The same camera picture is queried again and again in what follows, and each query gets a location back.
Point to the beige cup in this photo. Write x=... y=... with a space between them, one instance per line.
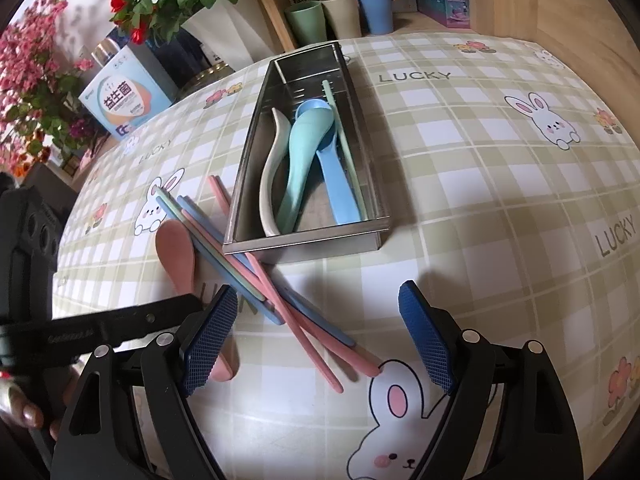
x=342 y=17

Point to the pink spoon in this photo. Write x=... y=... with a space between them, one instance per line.
x=175 y=255

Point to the small white box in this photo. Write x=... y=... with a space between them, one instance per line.
x=212 y=55

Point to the blue cup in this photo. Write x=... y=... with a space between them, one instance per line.
x=375 y=10

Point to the dark blue box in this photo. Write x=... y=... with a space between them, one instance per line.
x=167 y=60

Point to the green chopstick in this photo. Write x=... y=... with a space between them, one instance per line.
x=344 y=150
x=170 y=205

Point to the gold patterned tray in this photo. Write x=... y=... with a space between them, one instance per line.
x=207 y=77

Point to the white faceted vase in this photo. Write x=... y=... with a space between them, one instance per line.
x=230 y=30

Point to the beige spoon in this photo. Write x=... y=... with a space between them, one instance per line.
x=270 y=180

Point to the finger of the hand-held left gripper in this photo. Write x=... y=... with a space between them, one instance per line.
x=100 y=330

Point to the checked rabbit print tablecloth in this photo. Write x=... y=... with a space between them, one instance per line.
x=475 y=210

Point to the white labelled box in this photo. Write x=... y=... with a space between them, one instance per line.
x=125 y=95

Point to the pink chopstick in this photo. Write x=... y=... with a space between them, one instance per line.
x=360 y=360
x=325 y=365

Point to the blue chopstick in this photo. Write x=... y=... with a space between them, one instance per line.
x=330 y=332
x=267 y=312

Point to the teal spoon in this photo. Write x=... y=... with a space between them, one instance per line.
x=300 y=160

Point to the metal utensil tray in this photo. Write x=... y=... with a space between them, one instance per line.
x=320 y=232

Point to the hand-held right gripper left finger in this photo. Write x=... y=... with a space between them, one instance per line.
x=210 y=340

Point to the blue spoon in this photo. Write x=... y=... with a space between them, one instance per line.
x=337 y=190

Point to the silver and blue box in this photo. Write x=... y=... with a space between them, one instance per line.
x=105 y=52

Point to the pink blossom plant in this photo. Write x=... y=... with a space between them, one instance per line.
x=40 y=60

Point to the person's left hand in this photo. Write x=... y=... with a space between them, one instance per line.
x=30 y=412

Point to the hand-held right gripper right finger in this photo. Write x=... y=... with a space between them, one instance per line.
x=427 y=340

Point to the green cup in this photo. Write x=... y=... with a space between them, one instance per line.
x=307 y=25

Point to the purple printed box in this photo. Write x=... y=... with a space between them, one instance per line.
x=445 y=2

